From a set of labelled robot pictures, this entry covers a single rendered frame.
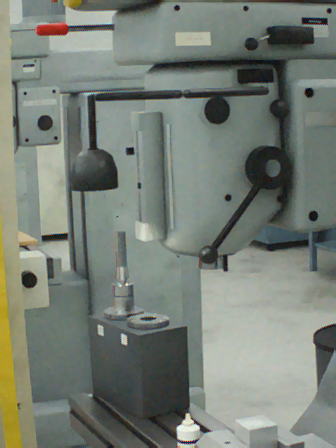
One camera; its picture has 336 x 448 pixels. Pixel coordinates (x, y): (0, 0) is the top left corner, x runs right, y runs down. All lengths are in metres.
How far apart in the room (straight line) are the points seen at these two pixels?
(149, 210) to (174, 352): 0.53
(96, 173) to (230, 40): 0.30
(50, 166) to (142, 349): 8.08
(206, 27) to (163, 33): 0.07
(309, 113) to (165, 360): 0.69
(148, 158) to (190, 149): 0.08
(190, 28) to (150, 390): 0.84
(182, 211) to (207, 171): 0.08
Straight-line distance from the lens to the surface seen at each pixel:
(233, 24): 1.56
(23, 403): 3.50
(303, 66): 1.63
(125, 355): 2.08
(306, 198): 1.63
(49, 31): 1.67
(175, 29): 1.52
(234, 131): 1.58
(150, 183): 1.61
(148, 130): 1.60
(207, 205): 1.57
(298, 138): 1.62
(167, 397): 2.09
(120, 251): 2.14
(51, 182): 10.07
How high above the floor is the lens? 1.60
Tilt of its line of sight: 8 degrees down
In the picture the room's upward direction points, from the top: 2 degrees counter-clockwise
